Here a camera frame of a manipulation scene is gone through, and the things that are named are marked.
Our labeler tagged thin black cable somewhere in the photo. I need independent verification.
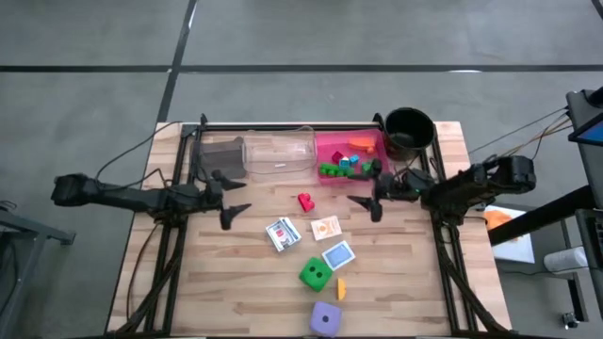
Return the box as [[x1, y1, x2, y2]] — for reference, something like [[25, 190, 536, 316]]
[[468, 106, 571, 155]]

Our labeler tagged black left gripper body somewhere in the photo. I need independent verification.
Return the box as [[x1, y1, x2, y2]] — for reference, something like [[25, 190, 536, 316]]
[[204, 180, 226, 217]]

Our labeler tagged thin brown cable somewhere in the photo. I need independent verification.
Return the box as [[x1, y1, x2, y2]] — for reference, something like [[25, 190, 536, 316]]
[[125, 220, 161, 321]]

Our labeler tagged grey translucent plastic bin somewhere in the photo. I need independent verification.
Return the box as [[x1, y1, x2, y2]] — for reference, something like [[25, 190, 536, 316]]
[[200, 136, 247, 183]]

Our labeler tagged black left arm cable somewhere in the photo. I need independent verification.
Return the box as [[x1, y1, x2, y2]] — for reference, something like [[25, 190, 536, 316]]
[[93, 121, 185, 189]]

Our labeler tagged grey metal stand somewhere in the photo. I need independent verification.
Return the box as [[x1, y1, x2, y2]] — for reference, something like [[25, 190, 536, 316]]
[[0, 200, 76, 331]]

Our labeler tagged green foam die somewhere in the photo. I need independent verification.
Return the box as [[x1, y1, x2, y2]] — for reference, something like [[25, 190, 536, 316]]
[[298, 256, 334, 293]]

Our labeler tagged orange-white card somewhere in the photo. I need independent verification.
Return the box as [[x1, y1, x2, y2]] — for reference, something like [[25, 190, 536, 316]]
[[310, 215, 344, 242]]

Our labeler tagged orange object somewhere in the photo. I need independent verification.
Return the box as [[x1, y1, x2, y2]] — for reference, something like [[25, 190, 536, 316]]
[[484, 210, 514, 232]]

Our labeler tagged thin tan cable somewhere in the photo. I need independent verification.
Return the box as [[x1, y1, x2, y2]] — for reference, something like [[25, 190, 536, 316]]
[[498, 115, 574, 161]]

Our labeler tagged white card box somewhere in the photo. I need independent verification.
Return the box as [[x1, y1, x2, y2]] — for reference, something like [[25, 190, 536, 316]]
[[265, 216, 303, 253]]

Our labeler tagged long green toy brick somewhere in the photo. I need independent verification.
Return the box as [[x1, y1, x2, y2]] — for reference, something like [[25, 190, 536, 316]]
[[318, 162, 355, 179]]

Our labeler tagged purple foam die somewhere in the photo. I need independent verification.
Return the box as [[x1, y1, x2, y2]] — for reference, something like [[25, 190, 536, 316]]
[[308, 300, 344, 338]]

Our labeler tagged black beam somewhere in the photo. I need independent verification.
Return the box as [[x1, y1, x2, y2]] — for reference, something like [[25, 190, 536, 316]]
[[487, 184, 597, 247]]

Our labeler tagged clear plastic bin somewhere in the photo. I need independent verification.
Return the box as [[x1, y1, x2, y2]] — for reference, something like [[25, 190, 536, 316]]
[[242, 125, 318, 176]]

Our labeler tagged red toy block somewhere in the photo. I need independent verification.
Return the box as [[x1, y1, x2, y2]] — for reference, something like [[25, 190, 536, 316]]
[[297, 192, 317, 214]]

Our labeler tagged black bucket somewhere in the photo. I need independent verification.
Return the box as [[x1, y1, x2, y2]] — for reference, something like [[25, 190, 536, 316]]
[[383, 106, 436, 178]]

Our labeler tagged white paper sheet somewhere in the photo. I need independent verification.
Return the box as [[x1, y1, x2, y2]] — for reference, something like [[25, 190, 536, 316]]
[[482, 204, 537, 265]]

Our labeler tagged orange carrot toy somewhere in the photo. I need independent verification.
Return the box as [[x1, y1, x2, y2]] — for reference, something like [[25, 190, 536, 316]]
[[348, 136, 377, 151]]

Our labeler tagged blue lit screen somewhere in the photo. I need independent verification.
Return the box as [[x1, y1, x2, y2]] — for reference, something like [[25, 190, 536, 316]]
[[567, 112, 603, 147]]

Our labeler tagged white paper roll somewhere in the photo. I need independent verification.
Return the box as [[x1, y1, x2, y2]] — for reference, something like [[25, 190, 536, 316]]
[[544, 246, 590, 274]]

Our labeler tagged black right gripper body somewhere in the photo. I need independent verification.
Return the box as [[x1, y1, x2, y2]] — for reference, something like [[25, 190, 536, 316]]
[[374, 176, 419, 203]]

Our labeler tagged pink plastic bin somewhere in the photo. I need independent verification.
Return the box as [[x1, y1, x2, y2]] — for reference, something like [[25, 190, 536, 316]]
[[314, 129, 392, 187]]

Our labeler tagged blue card pack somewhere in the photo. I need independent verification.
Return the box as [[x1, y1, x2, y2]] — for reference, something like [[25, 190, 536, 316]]
[[320, 239, 357, 272]]

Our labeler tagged dark grey equipment cart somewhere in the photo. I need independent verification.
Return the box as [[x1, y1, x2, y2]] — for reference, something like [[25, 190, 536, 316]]
[[564, 87, 603, 331]]

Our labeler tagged black aluminium table frame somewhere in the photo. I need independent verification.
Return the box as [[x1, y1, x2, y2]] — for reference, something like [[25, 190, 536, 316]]
[[110, 112, 510, 336]]

